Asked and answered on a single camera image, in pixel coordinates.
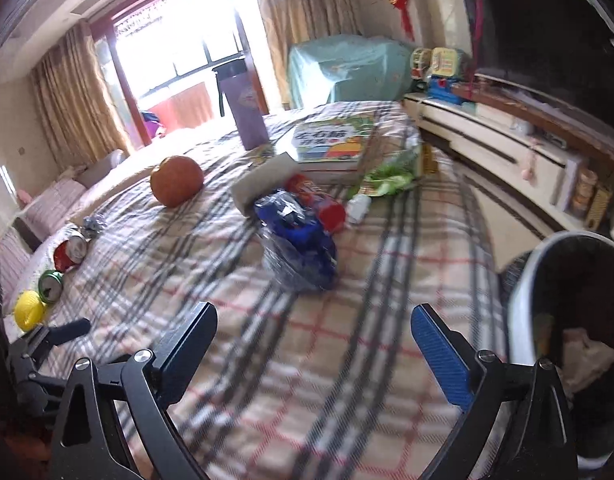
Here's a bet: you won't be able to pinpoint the purple tumbler bottle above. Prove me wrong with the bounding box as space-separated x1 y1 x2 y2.
212 60 270 150

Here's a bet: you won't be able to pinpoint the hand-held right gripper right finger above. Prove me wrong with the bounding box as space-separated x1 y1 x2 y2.
410 302 578 480

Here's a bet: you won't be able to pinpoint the black flat television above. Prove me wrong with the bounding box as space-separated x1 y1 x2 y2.
454 0 614 138

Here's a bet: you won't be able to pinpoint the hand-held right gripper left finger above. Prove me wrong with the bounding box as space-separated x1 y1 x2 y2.
47 301 219 480

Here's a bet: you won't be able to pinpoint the yellow lemon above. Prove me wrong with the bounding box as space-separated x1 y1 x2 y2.
14 290 48 332

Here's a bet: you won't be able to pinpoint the green printed plastic bag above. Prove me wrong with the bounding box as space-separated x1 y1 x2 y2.
347 147 423 201

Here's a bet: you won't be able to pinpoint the white tv cabinet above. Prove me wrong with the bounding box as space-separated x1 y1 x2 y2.
403 72 614 246

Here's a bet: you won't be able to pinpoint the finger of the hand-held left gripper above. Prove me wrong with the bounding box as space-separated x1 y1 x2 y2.
10 317 92 376

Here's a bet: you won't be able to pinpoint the beige perforated holder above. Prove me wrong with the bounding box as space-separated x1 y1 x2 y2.
589 182 614 228

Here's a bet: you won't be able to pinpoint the beige patterned curtain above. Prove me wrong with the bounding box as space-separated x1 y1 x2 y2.
247 0 363 108
30 20 138 171

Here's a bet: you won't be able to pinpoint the colourful children's book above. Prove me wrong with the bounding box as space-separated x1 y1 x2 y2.
273 114 379 183

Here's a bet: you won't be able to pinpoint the pink hanging toy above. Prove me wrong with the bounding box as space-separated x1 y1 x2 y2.
521 142 538 181

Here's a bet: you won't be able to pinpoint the pink striped cushion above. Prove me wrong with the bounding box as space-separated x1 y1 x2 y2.
22 180 88 241

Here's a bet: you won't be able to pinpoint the white pillow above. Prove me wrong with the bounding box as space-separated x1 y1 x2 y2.
74 149 129 188

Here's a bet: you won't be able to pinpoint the green drink can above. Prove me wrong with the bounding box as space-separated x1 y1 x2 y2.
38 270 65 305

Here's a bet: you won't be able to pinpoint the white green toy wheel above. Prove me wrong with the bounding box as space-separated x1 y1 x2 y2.
411 47 434 81

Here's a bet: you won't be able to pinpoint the yellow green toy phone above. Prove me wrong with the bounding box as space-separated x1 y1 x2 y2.
431 47 470 81

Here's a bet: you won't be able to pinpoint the plaid blanket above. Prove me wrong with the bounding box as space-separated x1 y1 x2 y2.
2 100 512 480

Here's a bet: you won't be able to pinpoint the red drink can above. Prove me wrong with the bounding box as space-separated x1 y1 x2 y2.
53 234 89 273

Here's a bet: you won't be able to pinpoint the orange ball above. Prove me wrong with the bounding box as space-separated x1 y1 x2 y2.
150 155 205 208

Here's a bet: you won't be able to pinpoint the red cloth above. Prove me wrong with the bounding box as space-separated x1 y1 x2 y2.
150 82 213 128

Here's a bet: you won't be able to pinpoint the white bin with black liner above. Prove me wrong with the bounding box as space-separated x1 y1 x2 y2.
504 230 614 480

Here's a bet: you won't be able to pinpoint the beige folded cardboard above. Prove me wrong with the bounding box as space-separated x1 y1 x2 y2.
231 152 298 218

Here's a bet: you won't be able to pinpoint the small white bottle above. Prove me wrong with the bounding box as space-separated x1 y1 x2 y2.
344 194 373 225

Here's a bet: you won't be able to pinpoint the red snack tube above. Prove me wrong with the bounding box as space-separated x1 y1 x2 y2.
286 174 348 233

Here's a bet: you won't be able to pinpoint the blue toy cash register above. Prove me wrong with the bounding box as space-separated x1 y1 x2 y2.
427 77 462 106

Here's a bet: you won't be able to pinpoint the crumpled silver foil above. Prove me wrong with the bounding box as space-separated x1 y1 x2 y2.
81 215 107 241

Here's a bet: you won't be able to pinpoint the blue plastic bag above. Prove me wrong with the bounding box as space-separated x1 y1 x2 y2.
254 190 338 293

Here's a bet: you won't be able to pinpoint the red framed window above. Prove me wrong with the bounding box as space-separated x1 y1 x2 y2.
90 0 288 151

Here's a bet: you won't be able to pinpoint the clear stacked jars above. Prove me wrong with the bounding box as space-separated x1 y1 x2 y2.
574 167 598 216

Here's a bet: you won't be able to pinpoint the tall white box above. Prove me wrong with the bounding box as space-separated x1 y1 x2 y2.
552 155 585 211

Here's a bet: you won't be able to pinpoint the teal cloth covered furniture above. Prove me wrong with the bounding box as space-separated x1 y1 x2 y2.
287 35 415 110

